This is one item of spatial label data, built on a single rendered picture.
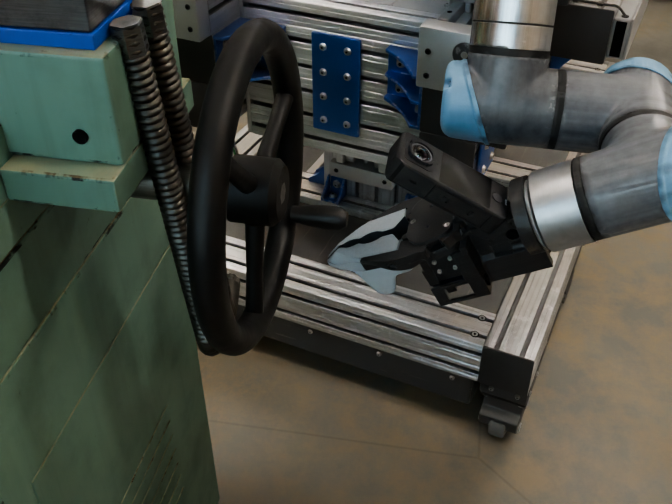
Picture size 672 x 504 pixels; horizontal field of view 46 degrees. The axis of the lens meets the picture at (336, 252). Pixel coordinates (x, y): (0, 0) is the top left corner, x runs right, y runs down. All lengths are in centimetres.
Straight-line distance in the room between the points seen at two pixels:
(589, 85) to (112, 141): 42
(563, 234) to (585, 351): 108
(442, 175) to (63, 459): 45
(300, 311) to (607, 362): 66
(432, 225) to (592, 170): 15
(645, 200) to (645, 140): 5
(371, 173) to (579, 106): 85
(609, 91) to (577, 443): 94
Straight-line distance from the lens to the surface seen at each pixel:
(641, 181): 68
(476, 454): 153
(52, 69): 62
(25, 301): 72
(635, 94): 76
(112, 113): 61
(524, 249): 74
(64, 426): 83
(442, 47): 112
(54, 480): 83
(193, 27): 131
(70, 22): 61
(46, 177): 65
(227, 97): 58
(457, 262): 73
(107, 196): 63
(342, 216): 79
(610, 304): 190
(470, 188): 70
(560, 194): 69
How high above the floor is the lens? 120
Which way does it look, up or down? 38 degrees down
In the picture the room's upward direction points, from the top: straight up
